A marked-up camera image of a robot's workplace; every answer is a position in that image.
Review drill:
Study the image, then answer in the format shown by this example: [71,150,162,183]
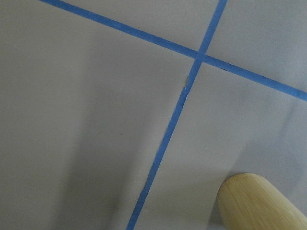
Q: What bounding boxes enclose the bamboo cup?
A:
[217,173,307,230]

